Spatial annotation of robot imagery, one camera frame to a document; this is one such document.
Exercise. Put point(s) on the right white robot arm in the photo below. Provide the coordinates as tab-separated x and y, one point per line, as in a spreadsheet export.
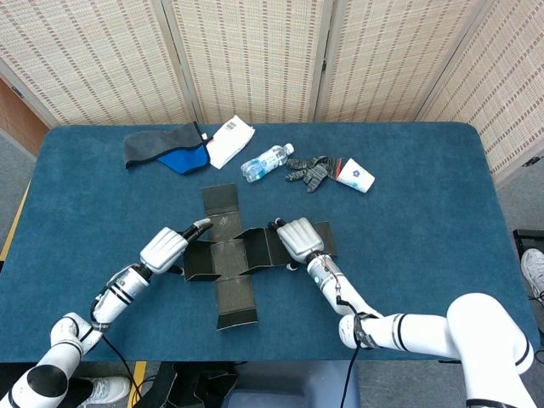
476	323

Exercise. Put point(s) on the clear plastic water bottle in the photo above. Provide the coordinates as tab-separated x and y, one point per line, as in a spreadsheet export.
263	163

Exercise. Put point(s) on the black case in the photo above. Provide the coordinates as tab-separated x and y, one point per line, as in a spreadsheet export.
529	242

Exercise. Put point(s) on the brown wooden door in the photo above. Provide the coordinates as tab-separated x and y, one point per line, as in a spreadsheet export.
17	123

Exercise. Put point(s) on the black screen hinge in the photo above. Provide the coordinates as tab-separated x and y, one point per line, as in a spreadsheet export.
324	66

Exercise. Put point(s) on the blue chair seat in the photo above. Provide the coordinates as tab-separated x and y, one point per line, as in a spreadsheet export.
293	389

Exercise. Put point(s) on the woven folding screen panel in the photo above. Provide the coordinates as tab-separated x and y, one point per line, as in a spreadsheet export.
85	55
251	55
510	85
395	55

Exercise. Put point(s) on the black bag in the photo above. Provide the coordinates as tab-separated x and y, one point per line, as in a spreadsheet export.
191	389

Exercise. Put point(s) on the black trouser leg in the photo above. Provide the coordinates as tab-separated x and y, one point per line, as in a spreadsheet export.
81	393

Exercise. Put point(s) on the grey towel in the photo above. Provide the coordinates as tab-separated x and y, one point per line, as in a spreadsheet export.
157	142

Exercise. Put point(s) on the grey knit glove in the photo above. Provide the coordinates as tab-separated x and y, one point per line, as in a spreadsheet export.
312	172

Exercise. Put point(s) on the white paper cup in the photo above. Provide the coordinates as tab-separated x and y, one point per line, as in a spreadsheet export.
357	176

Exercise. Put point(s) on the white sneaker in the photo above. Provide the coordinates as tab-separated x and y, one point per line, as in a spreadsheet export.
533	272
108	389

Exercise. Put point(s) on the white tissue pack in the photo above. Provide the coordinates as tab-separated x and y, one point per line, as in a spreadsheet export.
229	140

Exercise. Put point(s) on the blue cloth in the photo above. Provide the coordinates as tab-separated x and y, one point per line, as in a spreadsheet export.
187	161

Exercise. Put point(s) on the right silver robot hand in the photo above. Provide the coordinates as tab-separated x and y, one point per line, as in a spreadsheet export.
299	240

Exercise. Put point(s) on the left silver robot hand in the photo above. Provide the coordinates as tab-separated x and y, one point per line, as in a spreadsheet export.
163	251

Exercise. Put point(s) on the black paper box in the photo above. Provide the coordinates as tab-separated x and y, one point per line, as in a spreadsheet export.
231	293

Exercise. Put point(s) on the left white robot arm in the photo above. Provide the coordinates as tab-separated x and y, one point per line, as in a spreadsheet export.
115	297

